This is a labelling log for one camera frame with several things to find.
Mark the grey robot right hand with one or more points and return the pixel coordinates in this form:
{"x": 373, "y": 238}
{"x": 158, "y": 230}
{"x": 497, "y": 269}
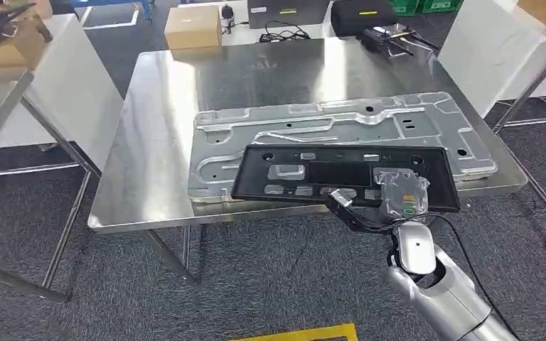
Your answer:
{"x": 402, "y": 195}

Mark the black plastic panel with cutouts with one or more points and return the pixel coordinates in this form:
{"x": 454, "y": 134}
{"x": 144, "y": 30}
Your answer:
{"x": 339, "y": 174}

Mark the stamped silver metal plate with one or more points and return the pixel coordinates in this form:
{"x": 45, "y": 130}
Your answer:
{"x": 348, "y": 122}

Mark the black and silver tool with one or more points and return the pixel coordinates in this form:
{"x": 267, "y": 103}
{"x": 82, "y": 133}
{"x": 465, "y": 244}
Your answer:
{"x": 386, "y": 40}

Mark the white partition panel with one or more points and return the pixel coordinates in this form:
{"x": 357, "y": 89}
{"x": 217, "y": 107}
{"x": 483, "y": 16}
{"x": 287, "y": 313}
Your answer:
{"x": 75, "y": 94}
{"x": 480, "y": 56}

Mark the steel table with diagonal leg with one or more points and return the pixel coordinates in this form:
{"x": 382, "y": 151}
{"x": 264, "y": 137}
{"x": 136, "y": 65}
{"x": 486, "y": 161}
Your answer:
{"x": 527, "y": 94}

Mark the yellow floor tape strip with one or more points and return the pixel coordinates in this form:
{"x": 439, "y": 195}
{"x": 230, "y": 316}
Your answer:
{"x": 310, "y": 334}

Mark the black soft bag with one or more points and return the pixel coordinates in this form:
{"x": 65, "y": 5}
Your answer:
{"x": 360, "y": 16}

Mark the green plastic crate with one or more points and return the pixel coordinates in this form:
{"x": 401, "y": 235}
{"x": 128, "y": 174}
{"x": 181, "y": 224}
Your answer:
{"x": 404, "y": 6}
{"x": 440, "y": 5}

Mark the black hard case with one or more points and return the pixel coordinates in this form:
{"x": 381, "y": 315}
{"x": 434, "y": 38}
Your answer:
{"x": 287, "y": 12}

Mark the stainless steel table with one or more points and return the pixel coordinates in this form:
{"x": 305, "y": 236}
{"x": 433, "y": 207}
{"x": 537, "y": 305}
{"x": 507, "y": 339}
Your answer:
{"x": 160, "y": 141}

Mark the flat brown cardboard box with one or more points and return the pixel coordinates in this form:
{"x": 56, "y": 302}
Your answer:
{"x": 4, "y": 54}

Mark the wrist camera with black bracket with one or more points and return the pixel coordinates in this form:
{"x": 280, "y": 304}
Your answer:
{"x": 348, "y": 214}

